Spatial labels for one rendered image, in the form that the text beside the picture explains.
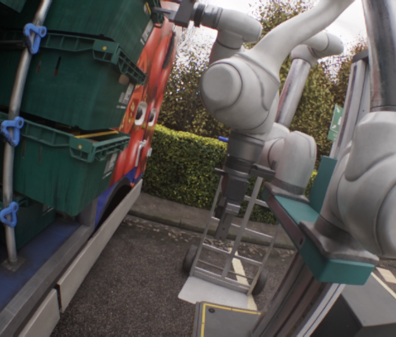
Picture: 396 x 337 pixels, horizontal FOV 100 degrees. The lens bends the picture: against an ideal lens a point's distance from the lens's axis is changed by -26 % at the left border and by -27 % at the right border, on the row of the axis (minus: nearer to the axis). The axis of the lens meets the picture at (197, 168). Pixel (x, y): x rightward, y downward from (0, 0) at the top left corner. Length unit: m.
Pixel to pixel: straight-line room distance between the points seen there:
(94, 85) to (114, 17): 0.21
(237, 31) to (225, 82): 0.49
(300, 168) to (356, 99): 0.37
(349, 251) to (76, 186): 0.73
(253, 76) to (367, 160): 0.20
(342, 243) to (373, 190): 0.26
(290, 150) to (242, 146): 0.44
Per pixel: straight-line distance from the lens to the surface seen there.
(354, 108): 0.97
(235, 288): 2.12
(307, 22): 0.51
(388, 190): 0.29
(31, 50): 0.73
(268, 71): 0.39
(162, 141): 3.21
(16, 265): 0.96
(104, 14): 0.73
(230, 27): 0.81
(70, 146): 0.66
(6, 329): 0.79
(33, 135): 0.76
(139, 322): 1.62
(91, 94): 0.66
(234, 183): 0.51
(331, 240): 0.54
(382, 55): 0.41
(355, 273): 0.58
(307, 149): 0.94
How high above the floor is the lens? 1.27
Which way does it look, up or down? 10 degrees down
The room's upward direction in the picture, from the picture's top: 16 degrees clockwise
